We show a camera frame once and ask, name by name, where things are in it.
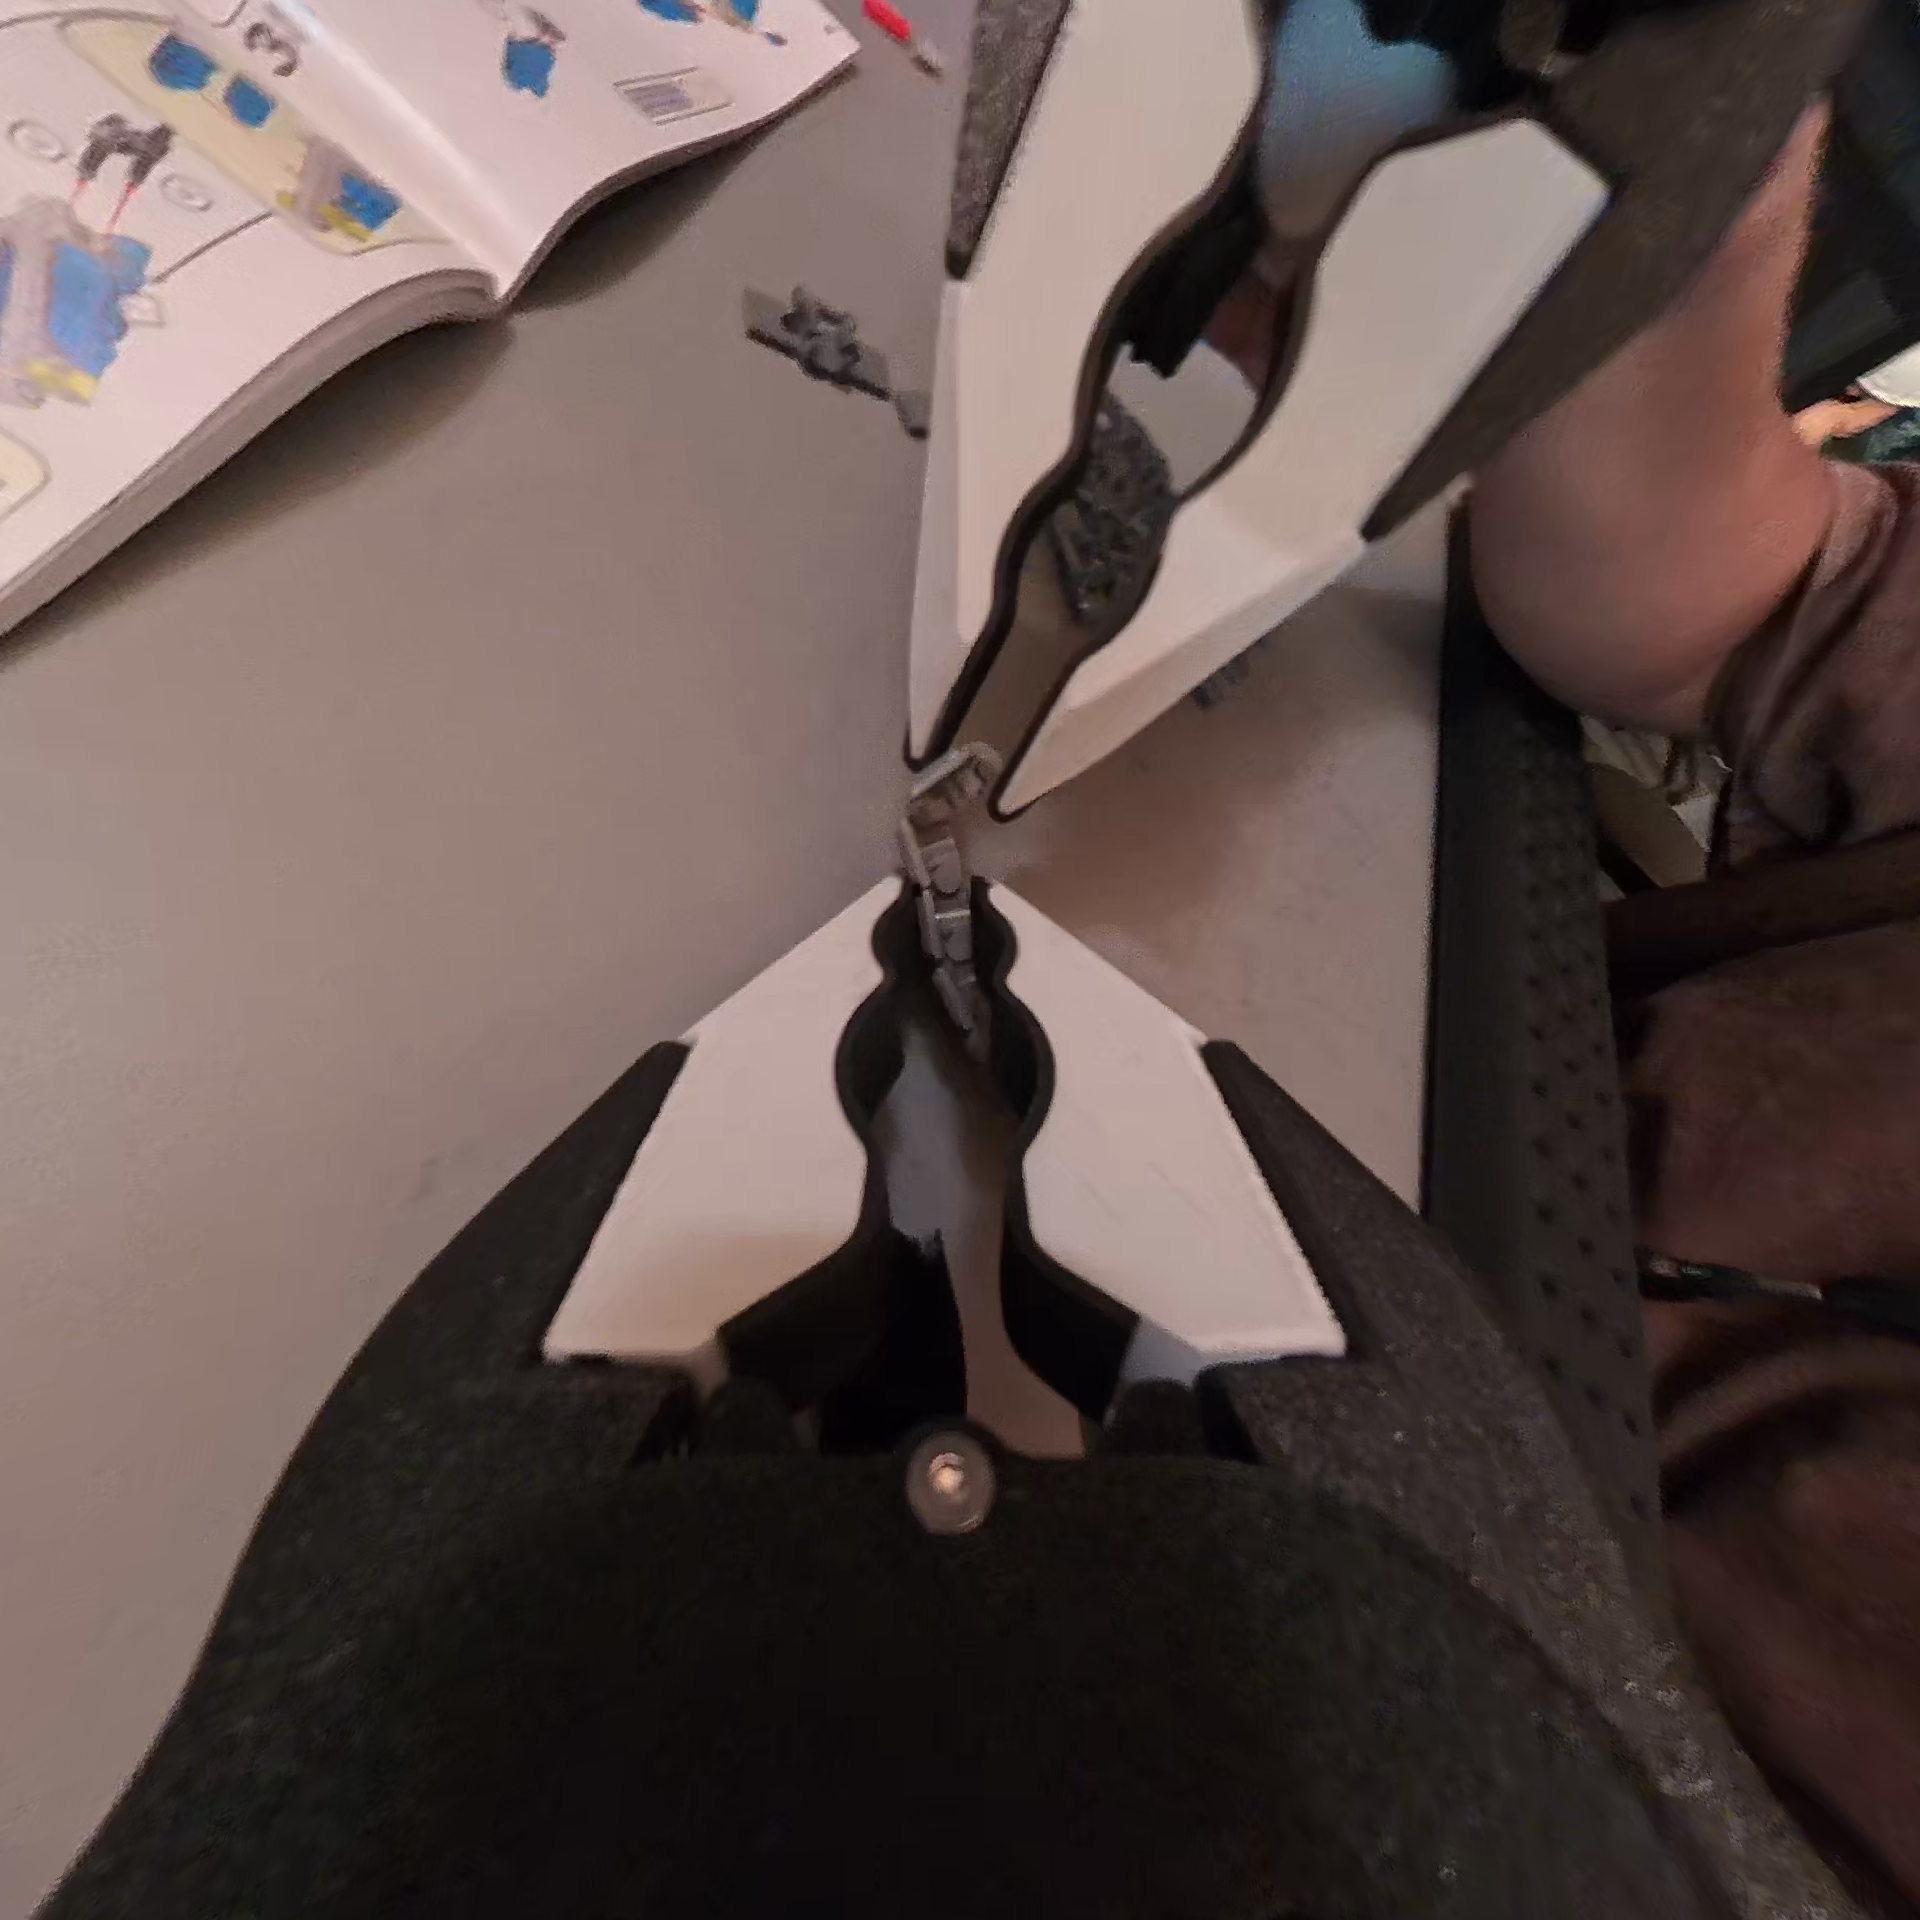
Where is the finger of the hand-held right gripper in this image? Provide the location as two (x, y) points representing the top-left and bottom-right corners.
(989, 113), (1613, 824)
(907, 0), (1270, 769)

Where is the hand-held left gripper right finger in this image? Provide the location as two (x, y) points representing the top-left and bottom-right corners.
(974, 879), (1347, 1390)

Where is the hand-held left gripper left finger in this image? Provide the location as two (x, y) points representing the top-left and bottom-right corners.
(544, 879), (921, 1367)

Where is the single grey track link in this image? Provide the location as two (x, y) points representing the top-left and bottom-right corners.
(898, 742), (1004, 888)
(909, 879), (996, 1063)

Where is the person's right forearm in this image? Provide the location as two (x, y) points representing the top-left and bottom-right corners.
(1470, 105), (1854, 728)

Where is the grey desk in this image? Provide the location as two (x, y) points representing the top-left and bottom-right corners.
(0, 0), (1449, 1920)

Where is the instruction booklet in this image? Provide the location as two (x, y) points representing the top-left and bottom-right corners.
(0, 0), (861, 634)

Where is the black cord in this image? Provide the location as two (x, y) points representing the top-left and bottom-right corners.
(1635, 1253), (1920, 1339)

